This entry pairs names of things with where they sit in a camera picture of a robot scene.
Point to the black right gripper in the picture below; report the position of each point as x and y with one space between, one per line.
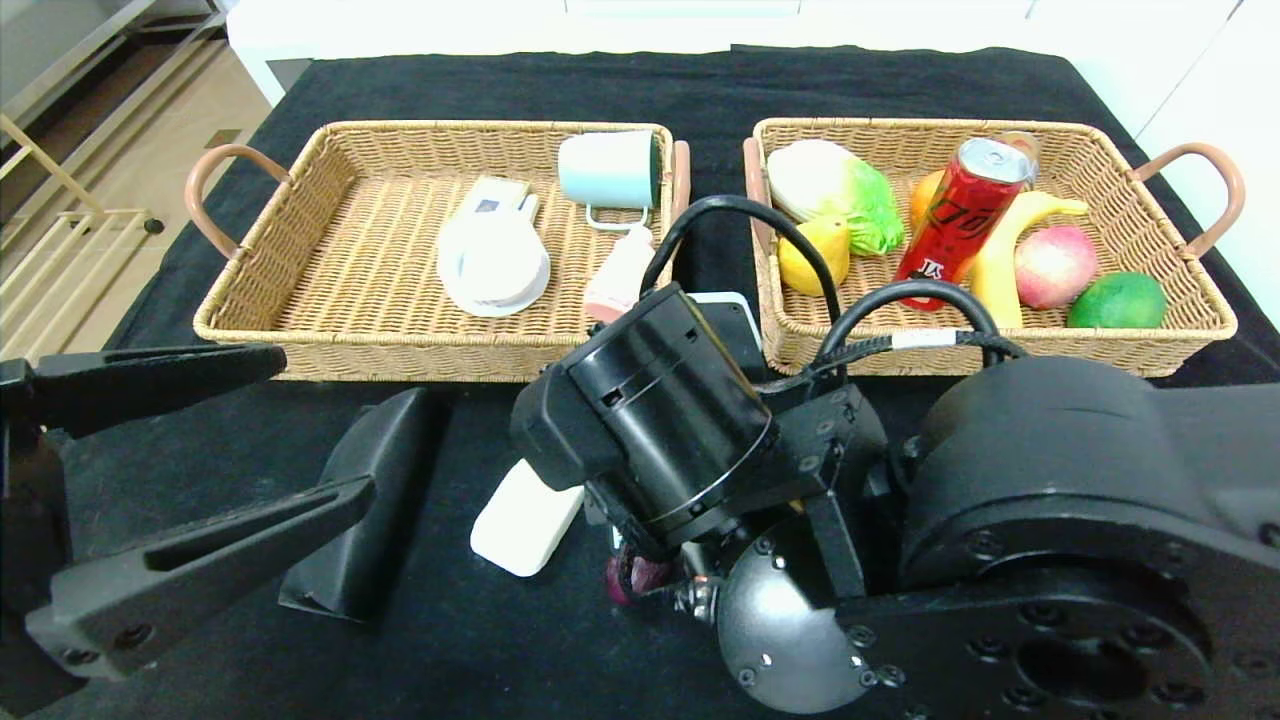
620 520

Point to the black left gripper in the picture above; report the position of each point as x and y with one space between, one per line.
22 500

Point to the purple eggplant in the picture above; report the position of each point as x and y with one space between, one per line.
625 585

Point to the red cola can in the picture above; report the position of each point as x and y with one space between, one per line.
960 220

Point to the yellow banana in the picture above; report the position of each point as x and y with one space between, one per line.
1000 270

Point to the red apple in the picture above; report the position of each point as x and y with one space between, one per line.
1060 268

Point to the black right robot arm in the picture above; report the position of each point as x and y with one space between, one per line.
1050 520

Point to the wicker basket with household items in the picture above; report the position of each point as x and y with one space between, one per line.
380 260

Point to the wicker basket with food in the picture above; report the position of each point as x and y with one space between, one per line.
1100 345

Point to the white soap bar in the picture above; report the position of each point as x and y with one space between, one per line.
520 530

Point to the black curved plastic object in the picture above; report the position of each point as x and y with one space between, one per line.
385 450

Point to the light wooden rack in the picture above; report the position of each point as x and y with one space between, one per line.
60 270

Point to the pink small bottle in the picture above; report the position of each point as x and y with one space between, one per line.
615 275

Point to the white round container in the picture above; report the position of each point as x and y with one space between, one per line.
495 265

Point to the yellow pear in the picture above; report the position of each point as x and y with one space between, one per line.
800 270

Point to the small white card box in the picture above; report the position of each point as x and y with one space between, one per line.
485 197

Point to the mint green cup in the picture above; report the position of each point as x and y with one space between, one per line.
605 170

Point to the green white cabbage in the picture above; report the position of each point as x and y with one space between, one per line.
840 185

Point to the black felt table cloth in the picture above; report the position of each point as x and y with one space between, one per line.
720 90

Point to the orange fruit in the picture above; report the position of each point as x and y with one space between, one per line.
925 200

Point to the green mango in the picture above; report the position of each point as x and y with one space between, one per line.
1115 300

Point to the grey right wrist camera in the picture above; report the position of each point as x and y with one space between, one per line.
735 320

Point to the grey metal shelf frame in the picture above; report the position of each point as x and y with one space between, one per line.
80 60

